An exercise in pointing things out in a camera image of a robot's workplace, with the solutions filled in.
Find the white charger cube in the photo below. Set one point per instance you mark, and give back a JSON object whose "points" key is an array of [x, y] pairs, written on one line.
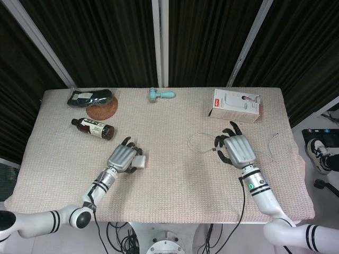
{"points": [[140, 162]]}

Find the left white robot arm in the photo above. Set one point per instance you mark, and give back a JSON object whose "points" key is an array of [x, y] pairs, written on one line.
{"points": [[34, 221]]}

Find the aluminium frame post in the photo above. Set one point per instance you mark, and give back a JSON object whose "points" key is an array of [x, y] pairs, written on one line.
{"points": [[160, 39], [249, 39], [39, 39]]}

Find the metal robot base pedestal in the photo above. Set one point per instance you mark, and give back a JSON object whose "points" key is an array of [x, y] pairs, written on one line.
{"points": [[164, 246]]}

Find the black pleated curtain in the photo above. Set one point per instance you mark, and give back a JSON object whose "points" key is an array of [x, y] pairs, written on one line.
{"points": [[106, 39]]}

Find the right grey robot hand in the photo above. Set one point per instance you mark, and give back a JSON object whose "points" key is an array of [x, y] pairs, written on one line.
{"points": [[239, 149]]}

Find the brown glass bottle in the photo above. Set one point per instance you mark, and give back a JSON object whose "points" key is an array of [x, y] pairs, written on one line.
{"points": [[92, 128]]}

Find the teal massage hammer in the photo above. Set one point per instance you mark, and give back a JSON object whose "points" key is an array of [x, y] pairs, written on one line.
{"points": [[159, 94]]}

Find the black item in plastic bag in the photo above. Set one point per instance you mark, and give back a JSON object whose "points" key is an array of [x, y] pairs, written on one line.
{"points": [[87, 97]]}

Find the black trouser leg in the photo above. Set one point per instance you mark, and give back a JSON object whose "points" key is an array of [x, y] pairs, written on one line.
{"points": [[333, 162]]}

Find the black and white sneaker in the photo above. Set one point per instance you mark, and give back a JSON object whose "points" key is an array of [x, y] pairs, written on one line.
{"points": [[316, 154]]}

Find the black chair base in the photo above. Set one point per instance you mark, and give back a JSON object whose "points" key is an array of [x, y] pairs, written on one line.
{"points": [[324, 184]]}

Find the round woven brown coaster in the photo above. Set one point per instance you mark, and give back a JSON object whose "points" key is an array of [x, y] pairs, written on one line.
{"points": [[102, 112]]}

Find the black flat device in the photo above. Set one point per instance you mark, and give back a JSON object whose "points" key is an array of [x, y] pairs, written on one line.
{"points": [[320, 135]]}

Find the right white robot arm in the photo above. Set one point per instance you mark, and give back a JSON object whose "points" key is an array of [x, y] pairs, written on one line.
{"points": [[265, 198]]}

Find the pink waffle tablecloth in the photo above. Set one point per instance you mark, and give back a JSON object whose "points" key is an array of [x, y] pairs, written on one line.
{"points": [[169, 180]]}

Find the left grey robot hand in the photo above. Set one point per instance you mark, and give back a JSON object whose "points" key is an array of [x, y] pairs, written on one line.
{"points": [[120, 157]]}

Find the white product carton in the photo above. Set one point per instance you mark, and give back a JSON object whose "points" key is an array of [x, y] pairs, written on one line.
{"points": [[233, 108]]}

